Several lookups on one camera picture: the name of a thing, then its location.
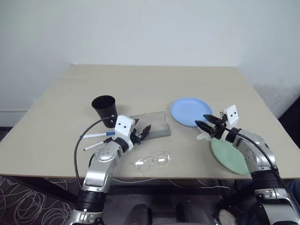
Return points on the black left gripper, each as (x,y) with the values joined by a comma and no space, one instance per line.
(137,137)

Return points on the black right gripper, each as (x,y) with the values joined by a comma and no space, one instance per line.
(219,130)

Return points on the white wrapper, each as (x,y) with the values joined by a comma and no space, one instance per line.
(202,137)

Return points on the grey glasses case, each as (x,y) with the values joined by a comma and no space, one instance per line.
(159,131)

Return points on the green round plate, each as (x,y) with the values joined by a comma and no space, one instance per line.
(225,154)

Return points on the clear frame eyeglasses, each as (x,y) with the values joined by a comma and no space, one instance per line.
(161,159)

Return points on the white pen with blue band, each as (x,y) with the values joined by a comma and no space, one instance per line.
(96,135)

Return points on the white pen with black tip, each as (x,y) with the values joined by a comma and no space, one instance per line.
(93,146)

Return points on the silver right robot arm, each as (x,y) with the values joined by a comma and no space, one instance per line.
(257,150)

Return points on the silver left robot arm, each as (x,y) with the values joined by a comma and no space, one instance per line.
(98,173)

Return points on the blue round plate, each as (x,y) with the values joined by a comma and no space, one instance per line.
(187,111)

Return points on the black plastic cup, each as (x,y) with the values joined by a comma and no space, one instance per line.
(104,110)

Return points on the dark grey rounded block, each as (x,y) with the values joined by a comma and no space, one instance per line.
(138,214)

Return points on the white rounded shoe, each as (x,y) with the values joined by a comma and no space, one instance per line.
(226,215)

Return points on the person's blue jeans leg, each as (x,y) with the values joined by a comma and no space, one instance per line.
(294,187)

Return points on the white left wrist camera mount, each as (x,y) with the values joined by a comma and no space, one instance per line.
(123,131)

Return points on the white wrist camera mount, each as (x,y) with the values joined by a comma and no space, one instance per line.
(123,131)
(231,114)

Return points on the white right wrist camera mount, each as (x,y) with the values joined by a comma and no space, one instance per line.
(231,114)

